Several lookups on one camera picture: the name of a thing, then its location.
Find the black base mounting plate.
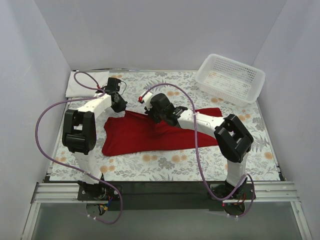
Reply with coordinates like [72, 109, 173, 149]
[77, 181, 256, 215]

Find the folded white t-shirt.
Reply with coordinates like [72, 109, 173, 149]
[65, 71, 110, 98]

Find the floral patterned table mat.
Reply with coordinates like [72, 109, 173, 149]
[47, 71, 283, 182]

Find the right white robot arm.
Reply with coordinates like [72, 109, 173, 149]
[138, 92, 254, 199]

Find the white plastic basket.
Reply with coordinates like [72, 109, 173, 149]
[195, 54, 266, 107]

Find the red t-shirt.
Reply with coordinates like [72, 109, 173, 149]
[101, 106, 225, 157]

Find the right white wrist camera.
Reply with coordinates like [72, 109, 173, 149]
[138, 91, 153, 111]

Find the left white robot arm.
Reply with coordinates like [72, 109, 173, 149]
[62, 77, 127, 200]

